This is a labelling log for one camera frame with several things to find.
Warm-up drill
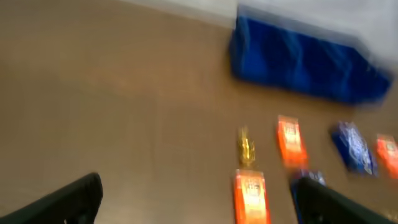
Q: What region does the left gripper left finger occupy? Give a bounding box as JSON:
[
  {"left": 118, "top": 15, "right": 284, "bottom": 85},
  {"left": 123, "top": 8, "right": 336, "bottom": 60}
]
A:
[{"left": 0, "top": 172, "right": 104, "bottom": 224}]

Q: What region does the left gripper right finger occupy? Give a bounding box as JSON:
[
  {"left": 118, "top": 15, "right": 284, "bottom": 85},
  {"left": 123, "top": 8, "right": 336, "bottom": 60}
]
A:
[{"left": 291, "top": 176, "right": 398, "bottom": 224}]

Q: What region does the blue candy pack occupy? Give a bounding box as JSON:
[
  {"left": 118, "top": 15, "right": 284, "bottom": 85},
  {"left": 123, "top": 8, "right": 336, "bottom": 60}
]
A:
[
  {"left": 330, "top": 121, "right": 379, "bottom": 177},
  {"left": 289, "top": 169, "right": 326, "bottom": 224}
]

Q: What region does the orange candy box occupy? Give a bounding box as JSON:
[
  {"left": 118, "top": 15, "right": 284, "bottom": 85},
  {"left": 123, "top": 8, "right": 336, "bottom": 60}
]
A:
[
  {"left": 233, "top": 169, "right": 272, "bottom": 224},
  {"left": 275, "top": 114, "right": 309, "bottom": 169},
  {"left": 375, "top": 133, "right": 398, "bottom": 180}
]

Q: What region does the gold wrapped candy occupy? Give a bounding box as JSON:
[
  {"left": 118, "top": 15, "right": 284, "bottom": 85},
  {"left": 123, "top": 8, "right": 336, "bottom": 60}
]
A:
[{"left": 238, "top": 126, "right": 256, "bottom": 167}]

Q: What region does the blue tray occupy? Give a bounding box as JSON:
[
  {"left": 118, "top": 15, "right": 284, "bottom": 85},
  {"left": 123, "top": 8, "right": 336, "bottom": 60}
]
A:
[{"left": 229, "top": 4, "right": 394, "bottom": 105}]

